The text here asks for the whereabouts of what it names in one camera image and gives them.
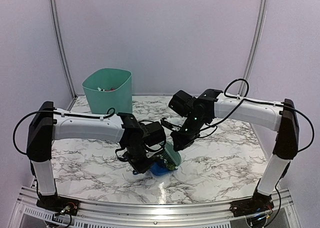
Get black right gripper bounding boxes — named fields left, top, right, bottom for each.
left=170, top=114, right=208, bottom=152

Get blue plastic dustpan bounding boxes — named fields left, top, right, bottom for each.
left=132, top=160, right=179, bottom=178

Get green hand brush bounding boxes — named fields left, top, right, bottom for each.
left=161, top=142, right=182, bottom=167

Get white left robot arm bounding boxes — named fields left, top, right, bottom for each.
left=26, top=101, right=163, bottom=211

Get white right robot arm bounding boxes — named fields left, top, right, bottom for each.
left=168, top=89, right=299, bottom=212

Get paper scraps inside bin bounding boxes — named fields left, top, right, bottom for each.
left=97, top=87, right=116, bottom=92

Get green paper scrap near bin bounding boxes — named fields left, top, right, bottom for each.
left=166, top=164, right=176, bottom=170

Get green plastic waste bin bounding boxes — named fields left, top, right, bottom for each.
left=82, top=68, right=133, bottom=114

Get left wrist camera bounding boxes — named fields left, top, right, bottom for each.
left=139, top=121, right=166, bottom=147

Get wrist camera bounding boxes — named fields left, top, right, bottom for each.
left=139, top=121, right=166, bottom=147
left=168, top=90, right=196, bottom=117

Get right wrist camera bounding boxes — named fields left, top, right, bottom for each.
left=168, top=90, right=196, bottom=117

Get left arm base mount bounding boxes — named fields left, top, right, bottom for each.
left=36, top=195, right=80, bottom=216

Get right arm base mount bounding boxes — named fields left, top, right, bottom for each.
left=229, top=198, right=275, bottom=218

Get right aluminium frame post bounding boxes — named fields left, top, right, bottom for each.
left=242, top=0, right=268, bottom=81

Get aluminium frame post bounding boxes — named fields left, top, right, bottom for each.
left=49, top=0, right=78, bottom=100
left=242, top=0, right=268, bottom=81

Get aluminium front rail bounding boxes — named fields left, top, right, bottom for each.
left=9, top=186, right=301, bottom=228

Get left aluminium frame post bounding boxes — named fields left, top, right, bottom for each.
left=49, top=0, right=78, bottom=100

